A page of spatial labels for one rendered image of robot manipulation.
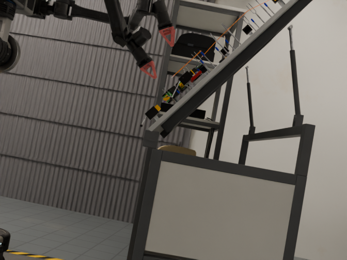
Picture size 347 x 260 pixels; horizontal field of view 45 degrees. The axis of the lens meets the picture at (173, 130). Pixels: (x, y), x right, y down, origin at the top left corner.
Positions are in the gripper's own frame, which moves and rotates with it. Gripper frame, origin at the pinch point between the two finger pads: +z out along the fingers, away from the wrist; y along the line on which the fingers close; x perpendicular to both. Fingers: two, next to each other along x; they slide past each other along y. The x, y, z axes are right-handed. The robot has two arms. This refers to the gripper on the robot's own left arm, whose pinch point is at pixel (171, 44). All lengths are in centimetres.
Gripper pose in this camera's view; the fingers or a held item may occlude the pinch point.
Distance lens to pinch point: 195.0
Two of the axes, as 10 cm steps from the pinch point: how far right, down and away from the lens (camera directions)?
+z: 3.0, 9.5, 0.4
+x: -9.5, 3.0, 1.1
